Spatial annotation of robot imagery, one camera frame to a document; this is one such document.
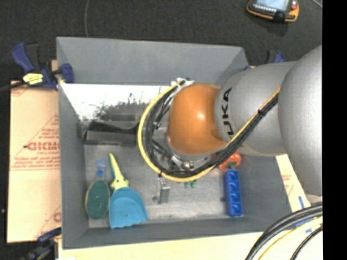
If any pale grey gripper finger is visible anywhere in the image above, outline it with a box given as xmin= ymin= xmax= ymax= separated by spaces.
xmin=153 ymin=178 xmax=161 ymax=203
xmin=159 ymin=179 xmax=171 ymax=205

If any orange toy vegetable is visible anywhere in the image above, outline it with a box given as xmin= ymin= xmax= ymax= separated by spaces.
xmin=217 ymin=151 xmax=242 ymax=171

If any green oval sponge yellow rim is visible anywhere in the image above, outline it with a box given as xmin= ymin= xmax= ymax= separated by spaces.
xmin=85 ymin=179 xmax=111 ymax=221

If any small blue clear plastic thing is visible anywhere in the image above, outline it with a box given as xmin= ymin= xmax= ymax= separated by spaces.
xmin=96 ymin=158 xmax=107 ymax=178

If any blue long studded block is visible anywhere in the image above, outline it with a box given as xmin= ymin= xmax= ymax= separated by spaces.
xmin=224 ymin=169 xmax=244 ymax=217

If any grey metal bin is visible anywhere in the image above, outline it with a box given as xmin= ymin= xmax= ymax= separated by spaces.
xmin=56 ymin=36 xmax=294 ymax=249

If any brown cardboard board red print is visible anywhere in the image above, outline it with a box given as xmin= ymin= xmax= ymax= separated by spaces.
xmin=6 ymin=80 xmax=62 ymax=244

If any blue scoop with yellow handle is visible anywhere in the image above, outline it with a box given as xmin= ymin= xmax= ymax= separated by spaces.
xmin=108 ymin=152 xmax=149 ymax=230

